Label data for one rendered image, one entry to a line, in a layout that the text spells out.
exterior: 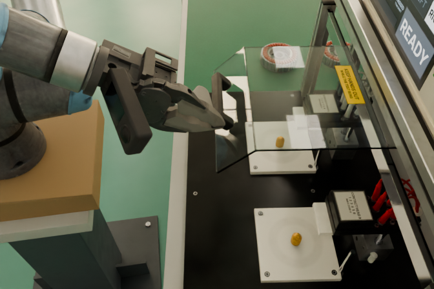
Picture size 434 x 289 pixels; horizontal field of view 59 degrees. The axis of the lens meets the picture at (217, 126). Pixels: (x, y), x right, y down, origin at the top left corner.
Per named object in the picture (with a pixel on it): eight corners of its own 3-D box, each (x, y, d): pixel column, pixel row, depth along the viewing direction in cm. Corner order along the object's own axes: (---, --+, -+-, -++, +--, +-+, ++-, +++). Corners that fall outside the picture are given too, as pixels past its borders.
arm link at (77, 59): (59, 55, 46) (44, 97, 51) (96, 69, 48) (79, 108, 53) (73, 19, 51) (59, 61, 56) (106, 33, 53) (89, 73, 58)
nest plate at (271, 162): (250, 175, 87) (250, 171, 86) (245, 125, 97) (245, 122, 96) (315, 173, 87) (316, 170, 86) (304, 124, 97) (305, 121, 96)
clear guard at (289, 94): (216, 173, 59) (216, 149, 55) (213, 71, 75) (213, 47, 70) (424, 169, 60) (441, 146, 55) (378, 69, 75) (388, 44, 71)
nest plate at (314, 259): (260, 282, 71) (261, 280, 70) (254, 211, 81) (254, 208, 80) (340, 280, 71) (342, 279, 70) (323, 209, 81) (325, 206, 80)
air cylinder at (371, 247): (358, 260, 74) (367, 249, 70) (349, 225, 79) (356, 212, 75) (384, 260, 74) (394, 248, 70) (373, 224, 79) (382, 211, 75)
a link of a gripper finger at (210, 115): (232, 92, 61) (181, 70, 57) (234, 119, 57) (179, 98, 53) (223, 104, 63) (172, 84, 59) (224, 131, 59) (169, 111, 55)
